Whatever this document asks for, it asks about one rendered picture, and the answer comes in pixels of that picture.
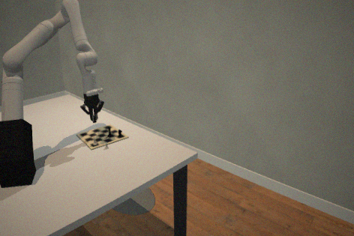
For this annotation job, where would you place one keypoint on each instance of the chessboard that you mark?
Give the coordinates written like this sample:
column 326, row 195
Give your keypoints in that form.
column 101, row 136

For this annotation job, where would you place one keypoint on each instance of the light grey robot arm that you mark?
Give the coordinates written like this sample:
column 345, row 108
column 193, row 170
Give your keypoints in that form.
column 12, row 87

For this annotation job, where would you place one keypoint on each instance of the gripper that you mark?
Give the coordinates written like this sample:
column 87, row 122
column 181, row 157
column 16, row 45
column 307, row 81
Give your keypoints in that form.
column 92, row 105

